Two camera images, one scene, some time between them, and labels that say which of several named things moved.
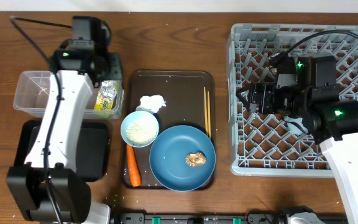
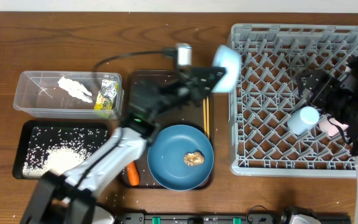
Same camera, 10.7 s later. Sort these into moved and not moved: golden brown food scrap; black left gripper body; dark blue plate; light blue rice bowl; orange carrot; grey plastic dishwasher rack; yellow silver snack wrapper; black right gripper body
Moved: black right gripper body; black left gripper body; light blue rice bowl
Not moved: orange carrot; dark blue plate; yellow silver snack wrapper; grey plastic dishwasher rack; golden brown food scrap
